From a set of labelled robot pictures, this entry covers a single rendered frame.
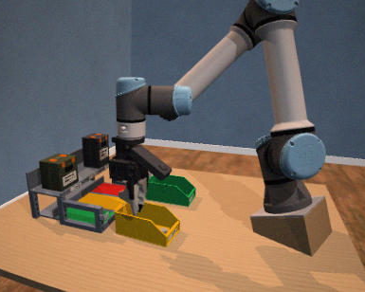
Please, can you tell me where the grey metal shelf rack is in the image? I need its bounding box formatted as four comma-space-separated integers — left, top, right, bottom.
26, 148, 127, 233

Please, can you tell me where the green bin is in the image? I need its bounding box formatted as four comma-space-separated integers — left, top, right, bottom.
146, 175, 195, 207

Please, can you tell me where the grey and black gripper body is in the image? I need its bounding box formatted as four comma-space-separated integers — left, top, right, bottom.
109, 136, 148, 183

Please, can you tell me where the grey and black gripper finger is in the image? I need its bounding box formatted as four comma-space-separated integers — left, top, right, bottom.
119, 171, 139, 216
136, 172, 149, 212

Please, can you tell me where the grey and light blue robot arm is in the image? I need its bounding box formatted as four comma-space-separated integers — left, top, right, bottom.
116, 0, 326, 214

